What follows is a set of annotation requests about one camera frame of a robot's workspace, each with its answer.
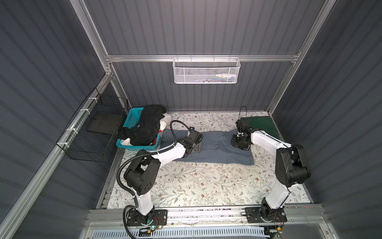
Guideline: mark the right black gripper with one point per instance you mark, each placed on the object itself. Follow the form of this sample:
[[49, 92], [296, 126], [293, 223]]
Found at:
[[233, 142]]

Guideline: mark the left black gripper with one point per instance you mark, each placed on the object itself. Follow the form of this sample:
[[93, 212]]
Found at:
[[197, 148]]

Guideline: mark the grey-blue t-shirt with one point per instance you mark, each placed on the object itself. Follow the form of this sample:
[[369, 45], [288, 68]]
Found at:
[[215, 148]]

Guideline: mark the teal plastic laundry basket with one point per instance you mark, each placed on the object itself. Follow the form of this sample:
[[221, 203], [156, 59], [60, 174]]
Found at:
[[131, 121]]

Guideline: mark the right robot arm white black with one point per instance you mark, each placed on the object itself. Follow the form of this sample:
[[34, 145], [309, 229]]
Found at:
[[290, 170]]

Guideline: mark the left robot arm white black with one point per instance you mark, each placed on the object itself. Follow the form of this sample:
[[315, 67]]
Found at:
[[138, 174]]

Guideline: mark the folded dark green t-shirt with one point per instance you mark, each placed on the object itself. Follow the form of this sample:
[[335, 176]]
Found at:
[[264, 123]]

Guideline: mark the floral table cloth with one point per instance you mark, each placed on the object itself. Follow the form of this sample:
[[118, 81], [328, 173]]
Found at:
[[183, 184]]

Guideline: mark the white garment in basket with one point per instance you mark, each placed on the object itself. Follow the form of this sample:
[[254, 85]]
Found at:
[[165, 119]]

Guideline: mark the red garment in basket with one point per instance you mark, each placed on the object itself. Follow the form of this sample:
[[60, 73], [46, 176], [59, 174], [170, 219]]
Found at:
[[157, 139]]

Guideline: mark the black t-shirt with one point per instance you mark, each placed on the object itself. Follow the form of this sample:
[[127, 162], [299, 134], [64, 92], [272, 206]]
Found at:
[[152, 111]]

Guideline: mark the white bottle in wire basket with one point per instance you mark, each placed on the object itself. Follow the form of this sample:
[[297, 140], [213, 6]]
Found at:
[[227, 76]]

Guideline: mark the white wire wall basket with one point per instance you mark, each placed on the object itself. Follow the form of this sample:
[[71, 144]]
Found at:
[[203, 71]]

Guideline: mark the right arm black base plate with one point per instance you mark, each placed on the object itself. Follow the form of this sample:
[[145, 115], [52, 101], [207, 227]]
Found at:
[[261, 215]]

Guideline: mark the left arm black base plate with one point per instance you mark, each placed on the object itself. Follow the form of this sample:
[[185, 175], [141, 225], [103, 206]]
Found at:
[[154, 218]]

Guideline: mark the white slotted cable duct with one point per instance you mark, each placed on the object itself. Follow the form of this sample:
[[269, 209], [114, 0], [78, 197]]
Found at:
[[202, 232]]

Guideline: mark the black wire side basket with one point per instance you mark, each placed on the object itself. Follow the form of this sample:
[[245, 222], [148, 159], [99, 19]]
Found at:
[[92, 134]]

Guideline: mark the aluminium front rail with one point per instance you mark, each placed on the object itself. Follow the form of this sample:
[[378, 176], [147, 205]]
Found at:
[[209, 216]]

